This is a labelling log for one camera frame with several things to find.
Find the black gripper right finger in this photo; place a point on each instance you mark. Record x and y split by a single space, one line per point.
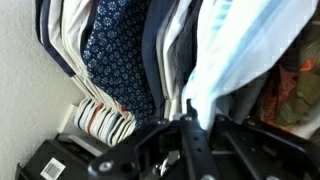
283 153

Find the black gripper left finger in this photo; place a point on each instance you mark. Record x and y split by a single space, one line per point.
196 150

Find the striped blue shirt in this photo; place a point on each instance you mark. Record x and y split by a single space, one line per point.
240 50

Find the white grey shirt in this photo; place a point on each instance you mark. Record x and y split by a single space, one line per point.
168 66

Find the navy floral print shirt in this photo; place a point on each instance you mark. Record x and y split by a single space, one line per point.
116 60

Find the cream shirt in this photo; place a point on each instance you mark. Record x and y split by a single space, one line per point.
75 40

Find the dark shirt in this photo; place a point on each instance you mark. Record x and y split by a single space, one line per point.
46 33

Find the orange patterned garment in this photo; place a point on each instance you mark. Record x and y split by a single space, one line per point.
283 86

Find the olive green garment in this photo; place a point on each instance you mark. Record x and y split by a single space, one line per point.
308 90

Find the grey knit garment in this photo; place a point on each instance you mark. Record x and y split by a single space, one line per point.
185 50

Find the white baseboard trim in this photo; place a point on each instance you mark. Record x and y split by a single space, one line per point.
68 116

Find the black box with label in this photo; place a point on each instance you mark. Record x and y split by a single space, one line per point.
36 160

